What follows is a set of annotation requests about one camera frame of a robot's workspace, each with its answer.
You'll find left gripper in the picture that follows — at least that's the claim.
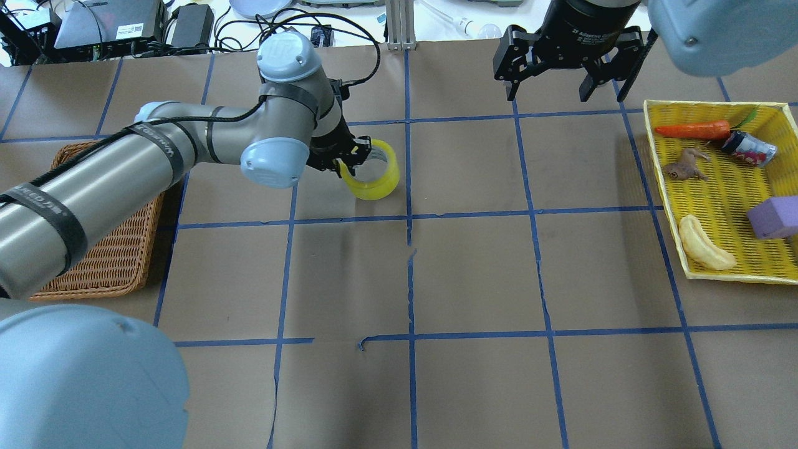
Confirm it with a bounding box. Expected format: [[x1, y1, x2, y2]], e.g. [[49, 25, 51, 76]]
[[309, 79, 372, 183]]

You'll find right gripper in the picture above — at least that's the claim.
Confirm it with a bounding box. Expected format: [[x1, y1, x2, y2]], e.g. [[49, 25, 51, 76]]
[[493, 1, 659, 102]]

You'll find yellow tape roll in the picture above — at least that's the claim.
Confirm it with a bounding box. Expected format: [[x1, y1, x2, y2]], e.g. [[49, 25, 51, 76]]
[[345, 139, 401, 201]]

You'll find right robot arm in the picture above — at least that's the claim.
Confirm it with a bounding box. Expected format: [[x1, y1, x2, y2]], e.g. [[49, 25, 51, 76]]
[[493, 1, 797, 102]]

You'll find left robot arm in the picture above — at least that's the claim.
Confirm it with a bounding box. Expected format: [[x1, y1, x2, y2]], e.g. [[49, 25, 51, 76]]
[[1, 29, 373, 448]]

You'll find light bulb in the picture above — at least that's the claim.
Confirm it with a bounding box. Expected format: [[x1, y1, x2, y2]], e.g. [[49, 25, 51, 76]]
[[419, 1, 502, 39]]

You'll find black power adapter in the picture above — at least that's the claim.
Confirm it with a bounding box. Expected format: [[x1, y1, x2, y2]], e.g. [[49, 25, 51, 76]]
[[310, 24, 334, 48]]

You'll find brown toy animal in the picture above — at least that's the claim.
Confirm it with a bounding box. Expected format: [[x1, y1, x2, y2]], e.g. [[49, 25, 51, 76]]
[[661, 147, 711, 181]]

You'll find orange toy carrot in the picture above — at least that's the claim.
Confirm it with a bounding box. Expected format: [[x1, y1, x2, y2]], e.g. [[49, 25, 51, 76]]
[[655, 120, 732, 140]]

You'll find blue plate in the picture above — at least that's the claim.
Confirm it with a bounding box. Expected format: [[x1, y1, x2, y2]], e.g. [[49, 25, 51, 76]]
[[229, 0, 293, 20]]

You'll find yellow plastic basket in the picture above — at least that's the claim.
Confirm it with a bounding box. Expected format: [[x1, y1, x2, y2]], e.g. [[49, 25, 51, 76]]
[[643, 99, 797, 285]]

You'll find small drink can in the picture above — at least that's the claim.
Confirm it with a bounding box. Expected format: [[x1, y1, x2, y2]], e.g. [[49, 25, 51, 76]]
[[720, 130, 778, 167]]

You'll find black power brick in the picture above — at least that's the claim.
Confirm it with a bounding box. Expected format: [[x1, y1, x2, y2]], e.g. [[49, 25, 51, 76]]
[[169, 3, 214, 55]]

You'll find yellow toy banana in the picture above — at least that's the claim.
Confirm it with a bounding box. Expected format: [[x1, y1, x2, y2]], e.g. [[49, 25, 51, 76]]
[[678, 215, 738, 271]]

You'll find brown wicker basket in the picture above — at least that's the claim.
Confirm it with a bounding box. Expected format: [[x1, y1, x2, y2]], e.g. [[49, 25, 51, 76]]
[[24, 139, 172, 299]]

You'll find purple foam block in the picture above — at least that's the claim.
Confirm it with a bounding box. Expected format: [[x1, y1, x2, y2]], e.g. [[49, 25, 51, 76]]
[[746, 195, 797, 239]]

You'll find black electronics box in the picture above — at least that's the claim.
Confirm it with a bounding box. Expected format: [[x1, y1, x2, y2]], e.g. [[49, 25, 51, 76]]
[[54, 1, 167, 62]]

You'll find aluminium frame post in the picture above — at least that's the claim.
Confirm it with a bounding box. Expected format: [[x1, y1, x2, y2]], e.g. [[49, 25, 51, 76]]
[[385, 1, 417, 51]]

